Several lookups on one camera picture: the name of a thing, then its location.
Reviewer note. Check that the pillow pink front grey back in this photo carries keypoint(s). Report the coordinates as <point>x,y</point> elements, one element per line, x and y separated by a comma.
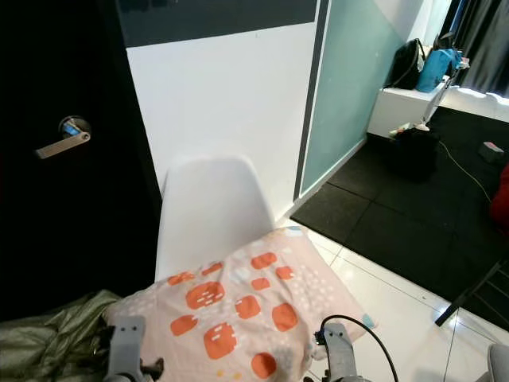
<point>238,310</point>

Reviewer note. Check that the white plastic shell chair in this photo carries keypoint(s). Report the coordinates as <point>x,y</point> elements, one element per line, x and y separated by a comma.
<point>207,211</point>

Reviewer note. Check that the olive green quilted cloth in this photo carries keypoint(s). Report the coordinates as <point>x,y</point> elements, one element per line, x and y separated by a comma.
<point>48,338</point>

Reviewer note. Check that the black door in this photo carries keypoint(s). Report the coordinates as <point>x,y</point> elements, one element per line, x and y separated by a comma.
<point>71,239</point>

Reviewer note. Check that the black stand leg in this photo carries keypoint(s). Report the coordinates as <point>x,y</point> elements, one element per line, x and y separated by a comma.
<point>469,294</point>

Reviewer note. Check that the black floor bag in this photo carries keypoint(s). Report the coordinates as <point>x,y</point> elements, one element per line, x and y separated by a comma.
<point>415,153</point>

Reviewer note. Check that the red fabric object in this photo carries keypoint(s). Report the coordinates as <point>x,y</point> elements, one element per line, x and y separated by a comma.
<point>503,199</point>

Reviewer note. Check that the white low platform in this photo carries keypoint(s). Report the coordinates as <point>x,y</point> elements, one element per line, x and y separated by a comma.
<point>394,109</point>

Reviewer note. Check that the small pink grey box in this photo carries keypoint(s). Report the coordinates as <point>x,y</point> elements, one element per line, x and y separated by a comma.
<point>491,150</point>

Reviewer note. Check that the white leaning stick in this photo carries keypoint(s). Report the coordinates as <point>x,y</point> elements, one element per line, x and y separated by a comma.
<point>437,97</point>

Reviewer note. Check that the black backpack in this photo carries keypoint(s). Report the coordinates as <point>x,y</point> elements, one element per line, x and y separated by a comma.
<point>407,65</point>

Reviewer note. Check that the blue bag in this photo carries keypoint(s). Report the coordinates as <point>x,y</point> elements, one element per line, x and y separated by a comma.
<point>437,69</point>

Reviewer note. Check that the dark curtain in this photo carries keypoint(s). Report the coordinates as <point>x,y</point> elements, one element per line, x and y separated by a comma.
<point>485,40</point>

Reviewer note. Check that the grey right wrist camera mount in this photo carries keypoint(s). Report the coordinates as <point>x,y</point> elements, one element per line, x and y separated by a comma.
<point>340,354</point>

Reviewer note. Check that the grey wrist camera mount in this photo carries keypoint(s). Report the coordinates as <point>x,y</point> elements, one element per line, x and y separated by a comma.
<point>129,346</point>
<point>340,354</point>

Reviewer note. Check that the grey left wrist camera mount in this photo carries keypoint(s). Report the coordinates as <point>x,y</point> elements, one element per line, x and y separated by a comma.
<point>129,346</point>

